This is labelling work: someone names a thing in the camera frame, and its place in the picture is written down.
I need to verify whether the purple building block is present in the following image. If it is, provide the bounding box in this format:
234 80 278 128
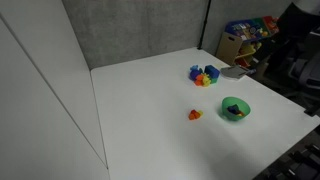
189 69 202 81

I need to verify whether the large blue building block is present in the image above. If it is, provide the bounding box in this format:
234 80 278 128
204 64 221 80

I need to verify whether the green plastic bowl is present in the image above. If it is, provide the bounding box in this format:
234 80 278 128
221 96 251 122

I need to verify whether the grey cloth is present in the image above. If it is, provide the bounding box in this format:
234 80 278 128
220 65 249 80

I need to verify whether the black vertical pole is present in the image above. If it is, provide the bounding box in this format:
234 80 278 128
196 0 212 51

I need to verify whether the colourful toy storage shelf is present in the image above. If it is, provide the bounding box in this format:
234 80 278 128
215 15 280 69

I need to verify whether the black metal equipment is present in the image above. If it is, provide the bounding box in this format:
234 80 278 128
253 124 320 180

